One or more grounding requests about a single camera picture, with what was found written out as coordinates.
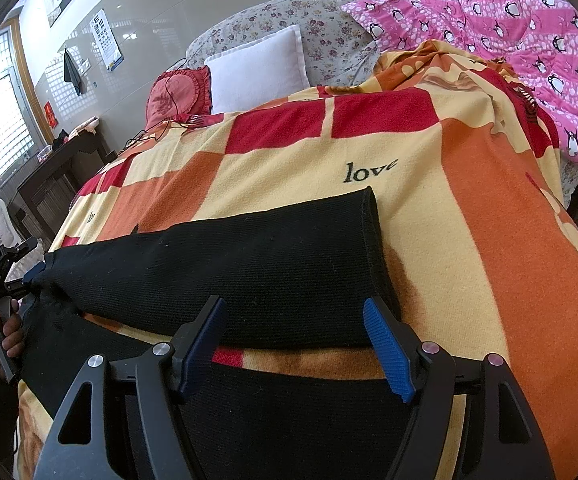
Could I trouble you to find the black pants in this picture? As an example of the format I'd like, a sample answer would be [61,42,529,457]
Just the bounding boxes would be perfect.
[19,186,470,480]

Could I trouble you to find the pale pink cloth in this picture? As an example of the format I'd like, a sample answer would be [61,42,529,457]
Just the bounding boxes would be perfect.
[69,117,102,141]

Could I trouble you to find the red ruffled pillow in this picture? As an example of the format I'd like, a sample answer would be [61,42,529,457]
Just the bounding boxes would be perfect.
[145,65,224,133]

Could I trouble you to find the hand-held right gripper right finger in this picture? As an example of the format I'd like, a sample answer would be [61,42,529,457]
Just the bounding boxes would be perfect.
[363,296,556,480]

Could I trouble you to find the barred window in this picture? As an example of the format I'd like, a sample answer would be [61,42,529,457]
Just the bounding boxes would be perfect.
[0,30,44,201]

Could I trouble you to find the white pillow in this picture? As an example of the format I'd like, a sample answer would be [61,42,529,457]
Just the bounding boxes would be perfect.
[204,25,312,115]

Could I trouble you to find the floral grey pillow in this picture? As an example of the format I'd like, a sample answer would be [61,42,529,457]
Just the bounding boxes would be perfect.
[186,0,394,88]

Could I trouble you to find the checkered printed blanket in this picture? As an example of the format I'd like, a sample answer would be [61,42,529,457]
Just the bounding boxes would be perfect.
[11,40,578,480]

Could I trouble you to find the dark wooden desk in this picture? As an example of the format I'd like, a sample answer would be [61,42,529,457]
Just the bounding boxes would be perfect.
[6,130,117,253]

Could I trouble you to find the pink penguin quilt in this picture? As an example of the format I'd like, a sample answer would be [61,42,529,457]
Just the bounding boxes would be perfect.
[340,0,578,183]

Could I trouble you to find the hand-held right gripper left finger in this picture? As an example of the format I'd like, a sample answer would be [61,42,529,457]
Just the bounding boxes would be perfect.
[34,296,228,480]

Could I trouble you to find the dark hanging cloth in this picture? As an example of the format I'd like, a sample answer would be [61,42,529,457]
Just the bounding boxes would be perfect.
[63,47,84,96]

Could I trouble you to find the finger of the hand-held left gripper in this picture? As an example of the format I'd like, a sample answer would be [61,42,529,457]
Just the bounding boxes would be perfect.
[21,260,48,290]

